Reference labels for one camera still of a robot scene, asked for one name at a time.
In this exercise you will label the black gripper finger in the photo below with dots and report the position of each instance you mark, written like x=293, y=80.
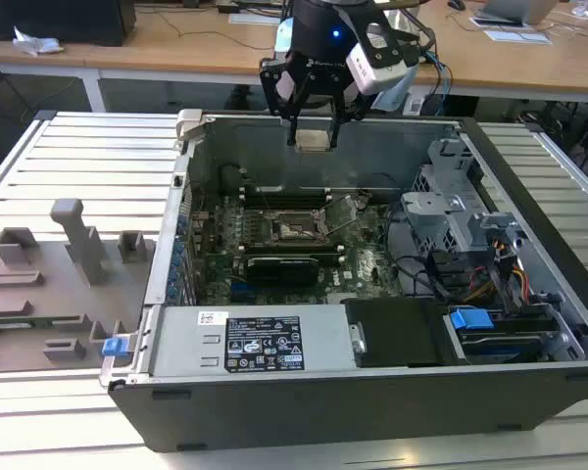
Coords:
x=280, y=105
x=339, y=122

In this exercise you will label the silver square CPU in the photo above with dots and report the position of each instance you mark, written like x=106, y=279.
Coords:
x=313, y=139

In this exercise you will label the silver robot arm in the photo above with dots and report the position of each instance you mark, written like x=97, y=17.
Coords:
x=396, y=95

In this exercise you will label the black RAM slot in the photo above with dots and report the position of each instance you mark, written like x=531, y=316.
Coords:
x=329, y=257
x=284, y=190
x=294, y=251
x=284, y=205
x=284, y=195
x=284, y=200
x=294, y=247

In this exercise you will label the metal CPU socket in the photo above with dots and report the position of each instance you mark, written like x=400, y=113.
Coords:
x=296, y=230

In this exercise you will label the white paper sheet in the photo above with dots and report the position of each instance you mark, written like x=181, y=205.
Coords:
x=252, y=19
x=517, y=37

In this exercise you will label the grey case latch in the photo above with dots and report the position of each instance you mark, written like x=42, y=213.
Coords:
x=188, y=125

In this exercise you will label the wooden desk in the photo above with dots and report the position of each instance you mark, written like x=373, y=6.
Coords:
x=176, y=54

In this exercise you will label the metal drive cage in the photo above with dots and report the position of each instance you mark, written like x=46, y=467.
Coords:
x=436, y=215

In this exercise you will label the black computer mouse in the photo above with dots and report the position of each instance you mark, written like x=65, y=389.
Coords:
x=455, y=5

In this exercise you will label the green motherboard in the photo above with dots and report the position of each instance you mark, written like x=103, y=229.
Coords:
x=362, y=274

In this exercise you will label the grey laptop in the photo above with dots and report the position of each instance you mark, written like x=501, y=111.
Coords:
x=519, y=10

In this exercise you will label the hard disk in blue carrier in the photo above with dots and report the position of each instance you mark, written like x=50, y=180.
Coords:
x=470, y=320

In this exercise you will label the black box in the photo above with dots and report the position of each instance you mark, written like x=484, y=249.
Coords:
x=54, y=19

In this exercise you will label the crumpled white paper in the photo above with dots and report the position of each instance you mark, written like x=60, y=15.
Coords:
x=36, y=43

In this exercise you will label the grey power supply unit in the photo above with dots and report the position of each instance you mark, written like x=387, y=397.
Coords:
x=186, y=343

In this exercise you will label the blue case latch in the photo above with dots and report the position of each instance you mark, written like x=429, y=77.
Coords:
x=113, y=346

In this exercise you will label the black open PC case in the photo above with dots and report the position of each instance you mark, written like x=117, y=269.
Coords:
x=323, y=416

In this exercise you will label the grey parts rack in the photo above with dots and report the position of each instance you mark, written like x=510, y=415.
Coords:
x=39, y=303

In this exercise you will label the green RAM stick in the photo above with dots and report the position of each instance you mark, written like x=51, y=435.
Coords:
x=29, y=324

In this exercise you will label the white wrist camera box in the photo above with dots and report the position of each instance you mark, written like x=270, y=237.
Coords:
x=372, y=73

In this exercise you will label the black camera bracket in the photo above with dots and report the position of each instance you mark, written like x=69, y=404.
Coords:
x=394, y=54

